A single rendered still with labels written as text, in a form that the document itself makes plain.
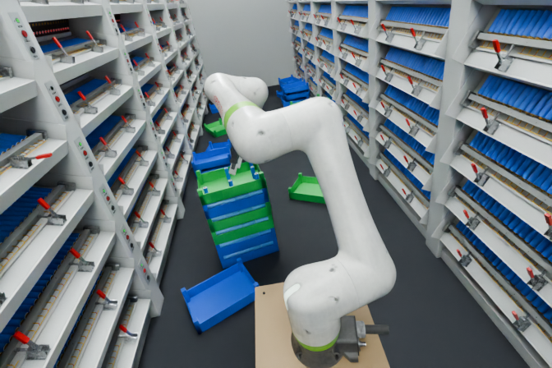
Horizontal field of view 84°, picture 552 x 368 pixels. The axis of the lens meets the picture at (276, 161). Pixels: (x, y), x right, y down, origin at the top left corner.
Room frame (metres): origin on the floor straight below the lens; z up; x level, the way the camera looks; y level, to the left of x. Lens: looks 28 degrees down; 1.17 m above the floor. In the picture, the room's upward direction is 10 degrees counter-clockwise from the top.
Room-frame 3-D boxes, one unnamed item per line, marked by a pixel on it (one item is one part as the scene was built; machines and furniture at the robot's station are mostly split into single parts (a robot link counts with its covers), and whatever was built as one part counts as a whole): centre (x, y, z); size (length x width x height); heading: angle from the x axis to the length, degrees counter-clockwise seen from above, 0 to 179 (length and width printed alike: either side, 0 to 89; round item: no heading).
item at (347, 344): (0.49, -0.08, 0.36); 0.26 x 0.15 x 0.06; 79
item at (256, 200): (1.26, 0.23, 0.36); 0.30 x 0.20 x 0.08; 101
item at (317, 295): (0.50, -0.04, 0.48); 0.16 x 0.13 x 0.19; 106
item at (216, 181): (1.26, 0.23, 0.44); 0.30 x 0.20 x 0.08; 101
